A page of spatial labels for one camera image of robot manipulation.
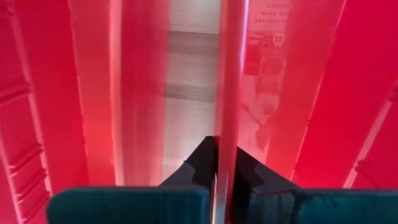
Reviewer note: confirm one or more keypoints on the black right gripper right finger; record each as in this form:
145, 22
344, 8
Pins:
311, 208

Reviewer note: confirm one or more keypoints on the red plastic storage bin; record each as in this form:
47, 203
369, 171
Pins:
62, 93
342, 93

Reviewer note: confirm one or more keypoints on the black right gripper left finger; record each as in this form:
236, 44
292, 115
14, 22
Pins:
130, 205

